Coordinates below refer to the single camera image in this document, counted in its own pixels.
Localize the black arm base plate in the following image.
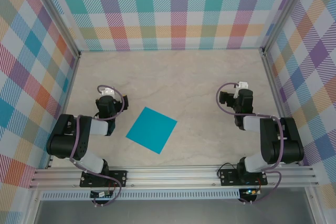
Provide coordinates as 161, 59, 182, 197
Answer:
80, 170, 128, 188
219, 168, 268, 187

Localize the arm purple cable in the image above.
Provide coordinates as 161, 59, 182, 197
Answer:
69, 84, 125, 208
216, 82, 286, 205

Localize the small circuit board green light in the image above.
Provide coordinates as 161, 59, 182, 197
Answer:
240, 188, 259, 196

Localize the aluminium frame post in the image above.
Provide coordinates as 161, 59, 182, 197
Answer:
25, 189, 44, 224
26, 0, 82, 58
306, 188, 323, 224
261, 0, 312, 54

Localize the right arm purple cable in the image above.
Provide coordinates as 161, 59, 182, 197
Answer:
216, 82, 286, 205

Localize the small black circuit board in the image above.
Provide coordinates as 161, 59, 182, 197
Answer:
90, 190, 114, 199

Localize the wide aluminium base rail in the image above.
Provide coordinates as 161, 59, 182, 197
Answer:
28, 165, 320, 189

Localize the slotted grey cable duct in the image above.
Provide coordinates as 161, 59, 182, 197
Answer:
39, 189, 241, 200

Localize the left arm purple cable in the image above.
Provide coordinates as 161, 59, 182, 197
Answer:
69, 84, 125, 208

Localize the blue paper sheet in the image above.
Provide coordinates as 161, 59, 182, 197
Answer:
125, 106, 179, 154

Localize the grey metal panel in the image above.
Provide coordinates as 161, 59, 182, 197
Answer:
34, 199, 316, 224

